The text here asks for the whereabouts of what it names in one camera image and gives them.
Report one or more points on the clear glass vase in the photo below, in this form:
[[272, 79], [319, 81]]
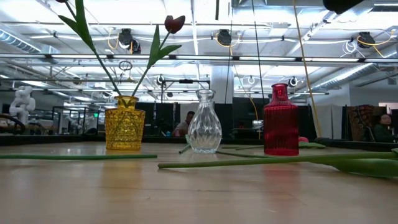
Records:
[[204, 124]]

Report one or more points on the yellow glass vase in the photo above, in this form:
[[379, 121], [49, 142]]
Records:
[[124, 127]]

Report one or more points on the person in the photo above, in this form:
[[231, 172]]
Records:
[[183, 127], [384, 130]]

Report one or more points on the large-leafed green tulip stem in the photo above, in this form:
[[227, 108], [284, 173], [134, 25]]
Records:
[[82, 31]]

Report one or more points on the thin green stem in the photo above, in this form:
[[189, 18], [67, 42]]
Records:
[[77, 157]]

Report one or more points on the dark maroon artificial tulip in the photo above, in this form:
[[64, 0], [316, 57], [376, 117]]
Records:
[[174, 24]]

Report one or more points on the black partition panel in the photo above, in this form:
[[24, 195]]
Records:
[[242, 109], [155, 115]]

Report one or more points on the small black ceiling reel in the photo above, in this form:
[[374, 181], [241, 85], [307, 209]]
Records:
[[292, 81], [160, 80]]

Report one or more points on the red glass vase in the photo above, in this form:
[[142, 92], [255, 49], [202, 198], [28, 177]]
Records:
[[281, 124]]

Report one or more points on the black background stand frame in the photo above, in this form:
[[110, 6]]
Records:
[[186, 81]]

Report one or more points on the patterned hanging cloth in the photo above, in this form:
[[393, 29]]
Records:
[[363, 123]]

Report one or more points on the long ceiling light bar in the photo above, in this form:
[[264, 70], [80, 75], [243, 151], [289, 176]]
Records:
[[199, 58]]

